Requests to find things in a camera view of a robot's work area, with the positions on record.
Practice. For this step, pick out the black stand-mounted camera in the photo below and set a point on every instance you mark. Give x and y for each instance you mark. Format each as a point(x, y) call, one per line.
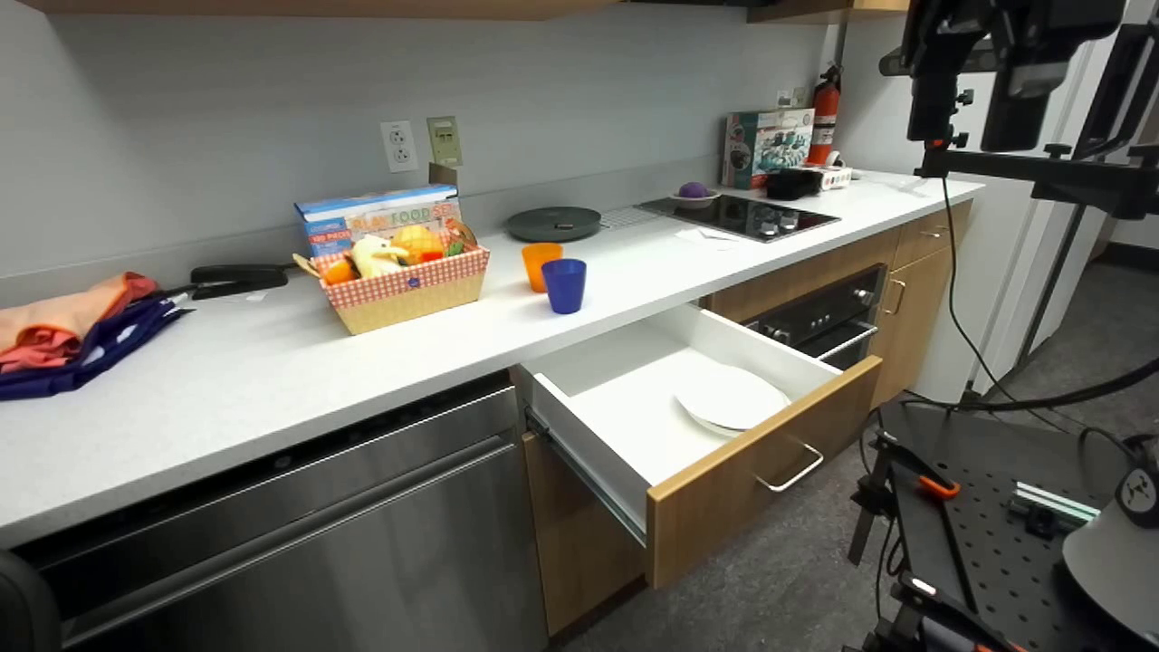
point(932, 67)

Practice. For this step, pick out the orange-yellow toy food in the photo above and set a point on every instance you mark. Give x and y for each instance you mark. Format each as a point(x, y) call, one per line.
point(416, 240)

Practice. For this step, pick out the blue plastic cup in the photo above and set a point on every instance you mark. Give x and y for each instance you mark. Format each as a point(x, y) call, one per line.
point(561, 286)

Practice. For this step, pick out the wooden lower cabinet door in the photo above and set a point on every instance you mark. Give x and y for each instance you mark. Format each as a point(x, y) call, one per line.
point(579, 556)

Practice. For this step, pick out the dark blue plate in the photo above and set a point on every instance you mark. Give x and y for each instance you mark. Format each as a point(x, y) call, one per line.
point(551, 221)

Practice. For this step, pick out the black perforated robot table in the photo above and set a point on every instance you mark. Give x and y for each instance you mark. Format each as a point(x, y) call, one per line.
point(991, 556)

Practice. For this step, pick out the white wall outlet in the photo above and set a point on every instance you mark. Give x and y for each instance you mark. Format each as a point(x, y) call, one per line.
point(400, 147)

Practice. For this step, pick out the black glass cooktop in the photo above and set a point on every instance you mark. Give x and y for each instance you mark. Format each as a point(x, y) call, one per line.
point(743, 218)

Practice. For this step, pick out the black built-in oven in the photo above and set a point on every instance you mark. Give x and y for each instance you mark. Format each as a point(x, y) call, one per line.
point(818, 315)

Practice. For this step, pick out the pale green wall plate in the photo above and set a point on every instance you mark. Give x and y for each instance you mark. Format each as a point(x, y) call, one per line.
point(444, 142)

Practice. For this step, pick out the small orange toy fruit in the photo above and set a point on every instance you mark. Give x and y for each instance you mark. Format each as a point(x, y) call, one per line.
point(339, 269)

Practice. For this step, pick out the white round plate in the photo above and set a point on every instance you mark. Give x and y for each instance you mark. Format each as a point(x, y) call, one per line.
point(729, 401)

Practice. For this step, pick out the orange plastic cup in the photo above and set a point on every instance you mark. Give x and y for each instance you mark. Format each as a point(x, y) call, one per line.
point(536, 264)

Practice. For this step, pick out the pale aluminium bar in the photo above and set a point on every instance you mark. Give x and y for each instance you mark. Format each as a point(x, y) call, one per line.
point(1056, 500)

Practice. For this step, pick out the red fire extinguisher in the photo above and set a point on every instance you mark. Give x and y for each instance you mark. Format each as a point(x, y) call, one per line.
point(828, 122)

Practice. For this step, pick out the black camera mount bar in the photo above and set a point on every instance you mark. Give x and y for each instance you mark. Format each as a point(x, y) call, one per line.
point(1061, 181)

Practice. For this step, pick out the stainless steel dishwasher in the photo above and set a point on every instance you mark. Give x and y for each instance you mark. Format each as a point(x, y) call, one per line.
point(339, 545)

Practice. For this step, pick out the black bowl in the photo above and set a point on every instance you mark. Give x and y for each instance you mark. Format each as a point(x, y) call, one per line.
point(793, 181)

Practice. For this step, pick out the white drawer with wooden front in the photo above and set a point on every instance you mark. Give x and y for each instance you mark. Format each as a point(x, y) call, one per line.
point(748, 484)

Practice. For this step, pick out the blue toy food box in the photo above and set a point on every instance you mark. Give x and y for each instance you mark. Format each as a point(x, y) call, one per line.
point(364, 213)

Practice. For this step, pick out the orange folded cloth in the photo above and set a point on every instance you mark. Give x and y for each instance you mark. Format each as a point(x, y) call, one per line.
point(67, 315)

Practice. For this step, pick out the pale yellow toy food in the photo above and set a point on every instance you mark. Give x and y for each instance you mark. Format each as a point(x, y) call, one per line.
point(379, 256)

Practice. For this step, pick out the black stapler-like tool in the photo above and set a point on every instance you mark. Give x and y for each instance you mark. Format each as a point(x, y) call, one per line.
point(237, 281)

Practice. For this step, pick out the teal printed carton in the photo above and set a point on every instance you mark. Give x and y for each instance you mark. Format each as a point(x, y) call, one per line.
point(766, 147)

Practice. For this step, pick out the small purple object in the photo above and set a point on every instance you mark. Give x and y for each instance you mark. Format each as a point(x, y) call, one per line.
point(691, 194)

